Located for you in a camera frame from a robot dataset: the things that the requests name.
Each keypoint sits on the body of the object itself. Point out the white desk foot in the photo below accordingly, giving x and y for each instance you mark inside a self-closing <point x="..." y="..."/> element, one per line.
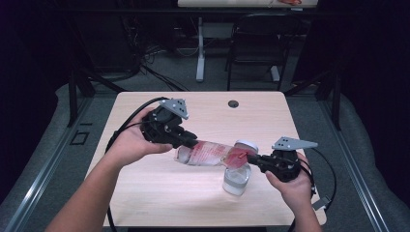
<point x="275" y="73"/>

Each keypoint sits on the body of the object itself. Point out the aluminium floor rail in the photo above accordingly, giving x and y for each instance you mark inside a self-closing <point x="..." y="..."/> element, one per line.
<point x="354" y="167"/>
<point x="46" y="167"/>

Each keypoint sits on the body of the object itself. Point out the black folding chair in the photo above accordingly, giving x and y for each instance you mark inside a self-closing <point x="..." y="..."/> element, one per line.
<point x="261" y="42"/>

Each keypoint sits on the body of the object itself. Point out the person's left hand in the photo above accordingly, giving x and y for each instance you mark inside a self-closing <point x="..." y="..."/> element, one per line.
<point x="132" y="143"/>

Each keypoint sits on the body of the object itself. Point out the dark round table grommet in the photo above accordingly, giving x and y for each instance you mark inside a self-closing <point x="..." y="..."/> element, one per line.
<point x="233" y="103"/>

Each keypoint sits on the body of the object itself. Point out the pale wooden desk top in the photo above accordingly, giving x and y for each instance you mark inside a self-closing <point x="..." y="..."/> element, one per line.
<point x="225" y="3"/>

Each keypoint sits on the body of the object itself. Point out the white desk leg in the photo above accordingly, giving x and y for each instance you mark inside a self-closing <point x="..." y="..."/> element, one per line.
<point x="200" y="51"/>

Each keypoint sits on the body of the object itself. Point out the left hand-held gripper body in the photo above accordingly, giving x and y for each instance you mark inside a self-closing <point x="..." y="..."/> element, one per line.
<point x="161" y="127"/>

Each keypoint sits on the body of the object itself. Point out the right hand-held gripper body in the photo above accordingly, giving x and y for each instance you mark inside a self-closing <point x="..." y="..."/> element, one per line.
<point x="285" y="166"/>

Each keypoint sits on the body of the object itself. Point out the clear plastic jar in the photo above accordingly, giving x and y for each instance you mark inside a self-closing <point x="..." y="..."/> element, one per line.
<point x="237" y="182"/>

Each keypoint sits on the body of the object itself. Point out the person's right hand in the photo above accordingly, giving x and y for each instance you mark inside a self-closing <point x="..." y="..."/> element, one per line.
<point x="296" y="193"/>

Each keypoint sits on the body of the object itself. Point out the black metal stand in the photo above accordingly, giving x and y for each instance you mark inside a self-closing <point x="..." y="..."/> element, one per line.
<point x="73" y="100"/>
<point x="336" y="103"/>

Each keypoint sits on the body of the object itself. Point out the pink spouted refill pouch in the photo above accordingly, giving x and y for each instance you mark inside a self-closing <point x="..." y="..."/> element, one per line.
<point x="209" y="154"/>

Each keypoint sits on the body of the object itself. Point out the orange object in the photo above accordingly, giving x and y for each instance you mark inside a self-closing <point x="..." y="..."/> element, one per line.
<point x="290" y="2"/>

